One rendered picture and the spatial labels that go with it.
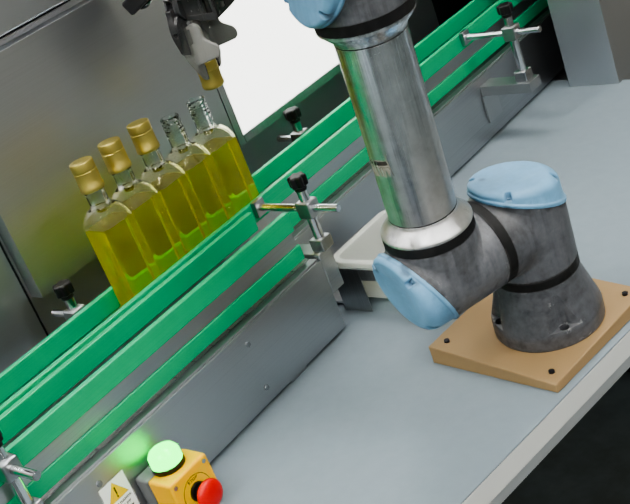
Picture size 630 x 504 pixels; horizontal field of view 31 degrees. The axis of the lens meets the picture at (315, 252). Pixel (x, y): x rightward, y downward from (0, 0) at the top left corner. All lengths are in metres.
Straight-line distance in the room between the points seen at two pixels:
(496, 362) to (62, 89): 0.75
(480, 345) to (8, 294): 0.69
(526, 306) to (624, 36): 0.99
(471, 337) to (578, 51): 0.92
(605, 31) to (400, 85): 1.09
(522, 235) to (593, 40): 0.96
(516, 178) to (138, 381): 0.55
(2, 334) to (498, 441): 0.74
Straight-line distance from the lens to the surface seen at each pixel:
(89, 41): 1.79
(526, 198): 1.43
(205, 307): 1.59
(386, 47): 1.26
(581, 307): 1.53
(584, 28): 2.35
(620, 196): 1.92
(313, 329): 1.72
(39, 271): 1.73
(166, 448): 1.48
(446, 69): 2.19
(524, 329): 1.53
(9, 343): 1.74
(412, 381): 1.60
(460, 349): 1.58
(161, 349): 1.54
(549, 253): 1.48
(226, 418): 1.61
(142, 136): 1.67
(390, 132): 1.30
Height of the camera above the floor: 1.60
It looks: 24 degrees down
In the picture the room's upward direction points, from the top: 21 degrees counter-clockwise
